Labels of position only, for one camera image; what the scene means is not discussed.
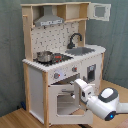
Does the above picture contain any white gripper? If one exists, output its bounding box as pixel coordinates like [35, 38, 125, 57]
[71, 79, 94, 107]

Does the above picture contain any white oven door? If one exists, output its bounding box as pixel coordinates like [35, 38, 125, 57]
[49, 84, 93, 125]

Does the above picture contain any white dishwasher cabinet door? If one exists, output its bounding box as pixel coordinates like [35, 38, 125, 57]
[81, 56, 102, 87]

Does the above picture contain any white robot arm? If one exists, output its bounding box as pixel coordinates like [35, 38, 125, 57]
[73, 79, 128, 121]

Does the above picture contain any wooden toy kitchen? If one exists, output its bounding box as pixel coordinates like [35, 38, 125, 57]
[19, 1, 112, 128]

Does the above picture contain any red left stove knob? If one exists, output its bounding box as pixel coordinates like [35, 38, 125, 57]
[54, 73, 60, 79]

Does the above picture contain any red stove knob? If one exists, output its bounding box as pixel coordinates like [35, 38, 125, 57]
[54, 73, 60, 79]
[71, 66, 79, 73]

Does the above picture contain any red right stove knob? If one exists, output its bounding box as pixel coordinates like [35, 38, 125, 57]
[71, 66, 79, 73]

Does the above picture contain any black toy stovetop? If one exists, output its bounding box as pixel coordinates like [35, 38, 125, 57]
[35, 53, 71, 66]

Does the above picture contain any grey toy sink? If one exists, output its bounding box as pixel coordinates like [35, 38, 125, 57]
[66, 47, 94, 56]

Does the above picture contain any small metal pot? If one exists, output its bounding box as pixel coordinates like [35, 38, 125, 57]
[37, 51, 53, 62]

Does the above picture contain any black toy faucet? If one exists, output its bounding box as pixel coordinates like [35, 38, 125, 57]
[67, 33, 82, 49]

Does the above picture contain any grey range hood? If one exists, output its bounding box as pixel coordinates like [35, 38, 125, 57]
[35, 5, 64, 27]

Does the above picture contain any white microwave door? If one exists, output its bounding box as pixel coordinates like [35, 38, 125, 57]
[87, 3, 111, 21]

